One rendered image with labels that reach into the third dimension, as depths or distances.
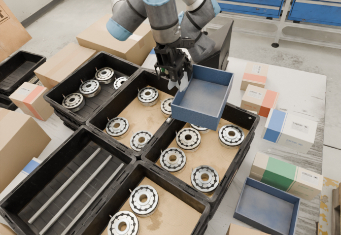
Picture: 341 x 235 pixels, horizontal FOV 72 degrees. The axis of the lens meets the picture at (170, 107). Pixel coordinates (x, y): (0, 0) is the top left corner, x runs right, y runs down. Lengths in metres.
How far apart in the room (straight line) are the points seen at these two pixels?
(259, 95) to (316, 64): 1.64
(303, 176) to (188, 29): 0.80
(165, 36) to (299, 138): 0.76
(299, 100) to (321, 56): 1.61
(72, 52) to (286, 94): 1.26
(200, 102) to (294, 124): 0.52
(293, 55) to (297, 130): 1.79
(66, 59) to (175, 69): 1.00
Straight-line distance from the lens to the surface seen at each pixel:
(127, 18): 0.70
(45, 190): 1.08
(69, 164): 1.09
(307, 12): 2.78
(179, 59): 0.68
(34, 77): 2.14
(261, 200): 1.07
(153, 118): 1.09
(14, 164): 1.27
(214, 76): 0.85
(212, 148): 0.99
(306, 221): 1.10
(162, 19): 0.60
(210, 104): 0.81
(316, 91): 1.50
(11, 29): 3.73
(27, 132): 1.26
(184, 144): 0.96
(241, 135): 1.00
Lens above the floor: 1.69
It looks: 50 degrees down
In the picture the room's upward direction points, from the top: 8 degrees counter-clockwise
